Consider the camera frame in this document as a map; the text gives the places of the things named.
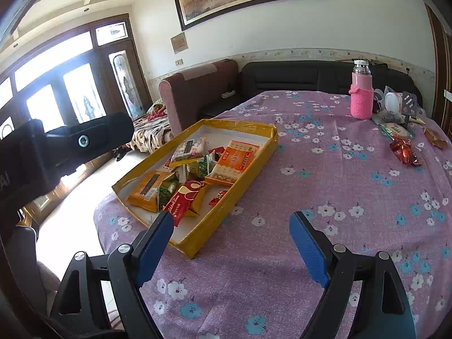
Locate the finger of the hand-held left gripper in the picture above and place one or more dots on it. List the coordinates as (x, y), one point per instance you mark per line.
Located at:
(106, 130)

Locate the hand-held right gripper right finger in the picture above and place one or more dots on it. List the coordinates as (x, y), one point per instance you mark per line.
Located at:
(307, 250)

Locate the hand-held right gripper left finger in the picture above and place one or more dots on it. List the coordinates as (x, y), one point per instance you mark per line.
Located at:
(155, 250)

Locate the yellow cardboard tray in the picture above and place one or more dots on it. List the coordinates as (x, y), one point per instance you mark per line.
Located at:
(208, 235)

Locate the long red chocolate packet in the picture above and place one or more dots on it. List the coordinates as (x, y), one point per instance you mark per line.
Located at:
(183, 199)

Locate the gold candy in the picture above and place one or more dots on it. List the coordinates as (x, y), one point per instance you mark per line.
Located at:
(198, 203)

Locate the small red candy packet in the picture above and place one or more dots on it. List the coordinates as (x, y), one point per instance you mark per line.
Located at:
(219, 196)

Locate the green candy packet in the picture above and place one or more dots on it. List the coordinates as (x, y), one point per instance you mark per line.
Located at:
(201, 166)

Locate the orange cracker packet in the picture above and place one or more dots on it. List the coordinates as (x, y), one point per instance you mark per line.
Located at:
(235, 162)

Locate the dark red candy packet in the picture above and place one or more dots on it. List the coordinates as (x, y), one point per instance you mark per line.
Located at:
(223, 155)

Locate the black shoes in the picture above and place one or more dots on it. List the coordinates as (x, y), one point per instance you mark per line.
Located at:
(119, 153)

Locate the printed blanket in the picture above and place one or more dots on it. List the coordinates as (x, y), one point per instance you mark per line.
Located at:
(148, 134)

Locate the wooden glazed doors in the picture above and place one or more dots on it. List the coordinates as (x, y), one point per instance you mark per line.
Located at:
(76, 91)

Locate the green leafy snack packet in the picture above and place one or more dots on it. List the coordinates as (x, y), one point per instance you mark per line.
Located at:
(166, 190)

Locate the orange and black snack packet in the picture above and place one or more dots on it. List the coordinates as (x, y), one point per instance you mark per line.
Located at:
(146, 189)

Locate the purple floral tablecloth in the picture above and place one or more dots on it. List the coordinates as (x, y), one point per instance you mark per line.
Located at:
(317, 183)

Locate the clear wafer packet dark label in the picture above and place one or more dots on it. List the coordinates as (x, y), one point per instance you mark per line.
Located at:
(190, 150)

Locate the maroon armchair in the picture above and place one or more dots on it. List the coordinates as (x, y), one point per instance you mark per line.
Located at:
(194, 91)

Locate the red foil candy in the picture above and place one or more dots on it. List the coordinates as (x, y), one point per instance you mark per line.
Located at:
(404, 152)

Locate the green and white packet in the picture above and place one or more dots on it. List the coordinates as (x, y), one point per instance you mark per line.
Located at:
(397, 129)

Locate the dark grey packet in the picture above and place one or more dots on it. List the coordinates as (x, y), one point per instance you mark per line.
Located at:
(388, 116)

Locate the pink knit-sleeved bottle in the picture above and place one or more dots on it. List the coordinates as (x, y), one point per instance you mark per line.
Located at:
(362, 99)

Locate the clear plastic wrapper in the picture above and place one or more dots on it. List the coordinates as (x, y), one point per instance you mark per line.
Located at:
(379, 97)

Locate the brown snack packet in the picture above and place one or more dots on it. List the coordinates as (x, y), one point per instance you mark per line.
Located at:
(436, 138)

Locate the cream snack packet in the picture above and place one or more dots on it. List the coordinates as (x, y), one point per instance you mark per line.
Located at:
(418, 120)

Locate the white cup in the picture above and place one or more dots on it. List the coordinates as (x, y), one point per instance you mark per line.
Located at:
(392, 100)

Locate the black sofa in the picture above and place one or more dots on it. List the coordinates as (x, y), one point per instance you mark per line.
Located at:
(282, 76)

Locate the grey card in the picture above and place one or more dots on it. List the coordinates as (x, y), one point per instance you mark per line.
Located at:
(409, 106)

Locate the small wall plaque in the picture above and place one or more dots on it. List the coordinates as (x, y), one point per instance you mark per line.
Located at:
(178, 42)

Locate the wooden door frame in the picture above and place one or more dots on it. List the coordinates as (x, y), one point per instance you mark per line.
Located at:
(439, 60)

